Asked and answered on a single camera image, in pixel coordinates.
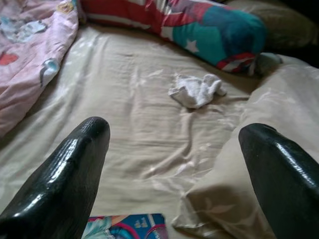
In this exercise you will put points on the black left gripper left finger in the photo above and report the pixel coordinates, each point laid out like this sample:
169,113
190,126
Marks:
57,186

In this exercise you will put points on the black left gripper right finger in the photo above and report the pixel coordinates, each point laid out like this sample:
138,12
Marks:
289,189

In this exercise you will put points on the pink and blue comic book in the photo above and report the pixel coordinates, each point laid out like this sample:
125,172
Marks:
129,227

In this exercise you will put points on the pink cartoon print quilt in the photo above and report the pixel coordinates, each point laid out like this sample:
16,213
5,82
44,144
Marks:
30,62

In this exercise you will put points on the white crumpled cloth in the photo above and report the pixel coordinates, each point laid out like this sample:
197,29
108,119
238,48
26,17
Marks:
199,92

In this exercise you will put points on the beige satin pillow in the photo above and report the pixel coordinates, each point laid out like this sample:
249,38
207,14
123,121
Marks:
286,22

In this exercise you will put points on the red blue star bolster pillow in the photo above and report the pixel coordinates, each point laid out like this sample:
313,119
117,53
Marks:
219,32

